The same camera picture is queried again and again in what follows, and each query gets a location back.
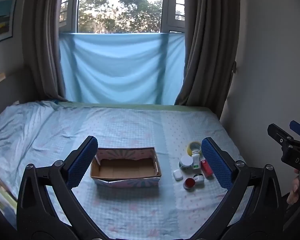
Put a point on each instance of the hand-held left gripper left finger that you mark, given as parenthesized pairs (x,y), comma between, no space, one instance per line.
(83,162)

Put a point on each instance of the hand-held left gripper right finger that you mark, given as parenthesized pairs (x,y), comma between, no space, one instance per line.
(216,165)

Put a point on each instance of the red small box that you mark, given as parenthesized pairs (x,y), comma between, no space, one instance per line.
(206,169)

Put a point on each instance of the white bottle green label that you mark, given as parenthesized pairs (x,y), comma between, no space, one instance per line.
(196,160)

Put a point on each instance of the black lid white jar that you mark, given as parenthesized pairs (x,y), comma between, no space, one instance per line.
(199,180)

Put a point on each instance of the yellow tape roll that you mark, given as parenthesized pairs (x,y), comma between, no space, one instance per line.
(190,148)

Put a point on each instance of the red lid jar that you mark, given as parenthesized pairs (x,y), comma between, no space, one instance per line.
(189,183)

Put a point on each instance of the white earbuds case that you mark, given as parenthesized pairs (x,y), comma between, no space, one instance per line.
(177,175)

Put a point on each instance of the cardboard box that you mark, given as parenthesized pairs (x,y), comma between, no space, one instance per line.
(125,181)

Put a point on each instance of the person's right hand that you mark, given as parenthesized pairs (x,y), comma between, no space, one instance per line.
(293,190)

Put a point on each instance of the pale green cloth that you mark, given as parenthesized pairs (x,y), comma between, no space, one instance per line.
(5,197)

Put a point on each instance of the grey padded headboard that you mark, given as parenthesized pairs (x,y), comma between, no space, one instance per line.
(13,90)

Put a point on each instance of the light blue hanging cloth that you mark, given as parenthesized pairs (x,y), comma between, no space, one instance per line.
(120,67)

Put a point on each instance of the brown curtain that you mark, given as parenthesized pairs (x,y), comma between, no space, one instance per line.
(210,42)
(45,42)

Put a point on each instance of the window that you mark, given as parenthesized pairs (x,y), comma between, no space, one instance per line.
(120,7)

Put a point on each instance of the wall poster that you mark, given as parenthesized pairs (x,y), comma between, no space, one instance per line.
(2,20)

